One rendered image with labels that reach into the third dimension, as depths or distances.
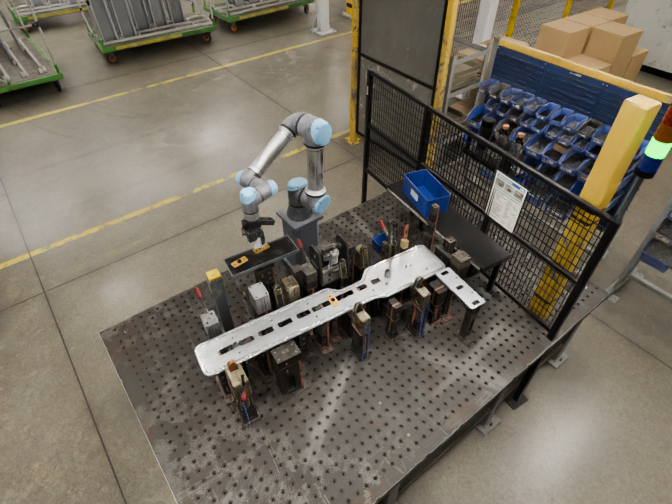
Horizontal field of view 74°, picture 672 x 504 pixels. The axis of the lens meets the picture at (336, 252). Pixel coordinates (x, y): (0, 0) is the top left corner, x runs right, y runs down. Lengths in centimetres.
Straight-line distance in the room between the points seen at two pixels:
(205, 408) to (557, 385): 232
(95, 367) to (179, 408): 134
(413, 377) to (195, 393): 111
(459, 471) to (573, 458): 71
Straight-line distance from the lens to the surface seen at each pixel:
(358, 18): 494
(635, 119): 209
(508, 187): 251
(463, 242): 265
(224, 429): 232
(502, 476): 308
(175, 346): 264
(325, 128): 220
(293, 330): 219
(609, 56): 642
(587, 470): 329
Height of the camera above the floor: 276
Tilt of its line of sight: 44 degrees down
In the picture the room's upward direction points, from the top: straight up
